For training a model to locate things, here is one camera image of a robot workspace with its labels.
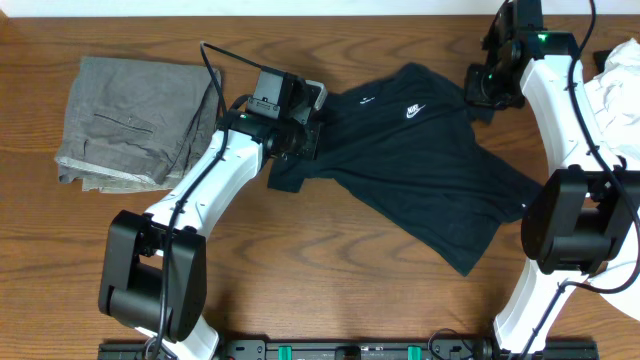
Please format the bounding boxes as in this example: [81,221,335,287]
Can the black Nike t-shirt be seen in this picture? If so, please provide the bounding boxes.
[268,63,542,276]

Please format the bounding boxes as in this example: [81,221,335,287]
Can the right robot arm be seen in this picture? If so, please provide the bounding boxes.
[464,0,639,359]

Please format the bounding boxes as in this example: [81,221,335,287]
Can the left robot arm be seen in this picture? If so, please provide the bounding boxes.
[98,67,327,359]

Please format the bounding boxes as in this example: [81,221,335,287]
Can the black garment under white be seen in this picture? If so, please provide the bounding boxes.
[593,50,611,73]

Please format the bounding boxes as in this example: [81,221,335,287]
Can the white crumpled garment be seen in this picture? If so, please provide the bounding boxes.
[585,38,639,288]

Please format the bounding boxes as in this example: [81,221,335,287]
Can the folded grey shorts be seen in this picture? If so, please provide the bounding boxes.
[55,57,222,193]

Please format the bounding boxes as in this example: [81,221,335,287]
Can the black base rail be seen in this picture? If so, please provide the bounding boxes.
[97,337,600,360]

